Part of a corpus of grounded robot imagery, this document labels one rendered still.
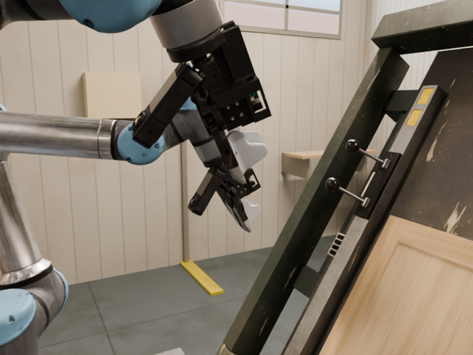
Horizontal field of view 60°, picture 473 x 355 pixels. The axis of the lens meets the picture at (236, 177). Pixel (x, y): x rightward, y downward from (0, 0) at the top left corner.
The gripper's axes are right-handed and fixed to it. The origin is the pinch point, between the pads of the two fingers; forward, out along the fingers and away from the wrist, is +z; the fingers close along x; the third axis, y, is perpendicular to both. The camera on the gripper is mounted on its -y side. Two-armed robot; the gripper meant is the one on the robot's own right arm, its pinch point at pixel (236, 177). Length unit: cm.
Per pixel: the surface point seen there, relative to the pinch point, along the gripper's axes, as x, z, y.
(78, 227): 267, 159, -155
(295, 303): 171, 253, -2
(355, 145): 41, 33, 32
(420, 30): 62, 20, 65
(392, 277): 13, 53, 24
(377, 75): 71, 32, 54
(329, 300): 19, 60, 9
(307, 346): 14, 66, -1
